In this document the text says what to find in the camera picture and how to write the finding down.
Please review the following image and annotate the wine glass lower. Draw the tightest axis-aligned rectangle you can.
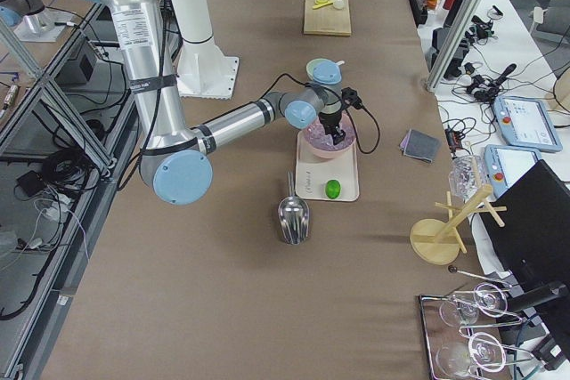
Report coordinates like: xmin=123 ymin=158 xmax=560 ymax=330
xmin=436 ymin=332 xmax=507 ymax=379

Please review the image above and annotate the wine glass upper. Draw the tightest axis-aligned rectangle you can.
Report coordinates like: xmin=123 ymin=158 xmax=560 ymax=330
xmin=439 ymin=282 xmax=508 ymax=327

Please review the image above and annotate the pink bowl of ice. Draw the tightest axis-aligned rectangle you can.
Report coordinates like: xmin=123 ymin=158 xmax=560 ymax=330
xmin=302 ymin=114 xmax=355 ymax=159

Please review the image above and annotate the blue teach pendant lower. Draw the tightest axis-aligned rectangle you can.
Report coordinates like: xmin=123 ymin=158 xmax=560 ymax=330
xmin=484 ymin=144 xmax=542 ymax=198

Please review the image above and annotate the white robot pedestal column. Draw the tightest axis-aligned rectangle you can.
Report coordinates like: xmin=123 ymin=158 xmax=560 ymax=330
xmin=172 ymin=0 xmax=239 ymax=100

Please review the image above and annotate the blue teach pendant upper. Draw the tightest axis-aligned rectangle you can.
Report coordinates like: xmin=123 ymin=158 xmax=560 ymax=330
xmin=493 ymin=95 xmax=563 ymax=153

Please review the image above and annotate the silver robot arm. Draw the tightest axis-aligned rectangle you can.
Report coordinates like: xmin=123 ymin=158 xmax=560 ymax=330
xmin=93 ymin=0 xmax=345 ymax=205

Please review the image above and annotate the grey folded cloth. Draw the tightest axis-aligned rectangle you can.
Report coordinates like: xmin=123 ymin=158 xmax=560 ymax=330
xmin=400 ymin=129 xmax=441 ymax=163

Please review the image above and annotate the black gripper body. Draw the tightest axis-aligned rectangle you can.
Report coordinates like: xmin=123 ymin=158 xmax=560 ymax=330
xmin=318 ymin=111 xmax=342 ymax=134

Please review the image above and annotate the cream plastic tray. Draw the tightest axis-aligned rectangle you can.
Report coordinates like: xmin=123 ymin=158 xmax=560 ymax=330
xmin=295 ymin=132 xmax=360 ymax=202

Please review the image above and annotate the black monitor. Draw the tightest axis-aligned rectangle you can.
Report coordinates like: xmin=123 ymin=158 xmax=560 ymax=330
xmin=482 ymin=160 xmax=569 ymax=316

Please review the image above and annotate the mint green bowl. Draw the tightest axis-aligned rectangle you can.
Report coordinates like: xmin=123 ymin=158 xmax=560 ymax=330
xmin=305 ymin=58 xmax=342 ymax=85

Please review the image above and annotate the yellow plastic knife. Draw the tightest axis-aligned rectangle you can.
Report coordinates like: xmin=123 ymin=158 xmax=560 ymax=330
xmin=312 ymin=1 xmax=334 ymax=10

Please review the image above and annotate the aluminium frame post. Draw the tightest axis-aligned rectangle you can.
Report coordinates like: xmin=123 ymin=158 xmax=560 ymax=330
xmin=426 ymin=0 xmax=481 ymax=93

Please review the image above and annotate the wine glass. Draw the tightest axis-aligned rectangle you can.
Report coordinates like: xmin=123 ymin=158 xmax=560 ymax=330
xmin=439 ymin=282 xmax=508 ymax=327
xmin=436 ymin=332 xmax=507 ymax=379

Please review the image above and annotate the clear plastic container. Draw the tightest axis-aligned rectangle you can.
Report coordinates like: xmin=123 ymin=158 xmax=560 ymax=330
xmin=449 ymin=155 xmax=488 ymax=200

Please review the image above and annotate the metal ice scoop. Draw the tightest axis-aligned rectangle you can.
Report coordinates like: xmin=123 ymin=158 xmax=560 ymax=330
xmin=277 ymin=171 xmax=310 ymax=245

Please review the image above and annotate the bamboo cutting board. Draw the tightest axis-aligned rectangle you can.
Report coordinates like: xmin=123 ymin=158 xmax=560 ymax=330
xmin=303 ymin=0 xmax=352 ymax=36

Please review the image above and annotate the wooden cup tree stand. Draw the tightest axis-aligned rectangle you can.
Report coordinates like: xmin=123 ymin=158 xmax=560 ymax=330
xmin=410 ymin=183 xmax=507 ymax=265

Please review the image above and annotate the blue teach pendant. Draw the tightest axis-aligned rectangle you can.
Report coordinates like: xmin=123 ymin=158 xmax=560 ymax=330
xmin=484 ymin=144 xmax=542 ymax=198
xmin=493 ymin=95 xmax=563 ymax=153

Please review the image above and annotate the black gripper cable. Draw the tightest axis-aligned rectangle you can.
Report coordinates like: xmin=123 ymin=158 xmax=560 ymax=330
xmin=257 ymin=72 xmax=382 ymax=155

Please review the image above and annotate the green lime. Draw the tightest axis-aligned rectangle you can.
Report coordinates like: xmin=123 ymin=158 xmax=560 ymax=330
xmin=325 ymin=179 xmax=342 ymax=199

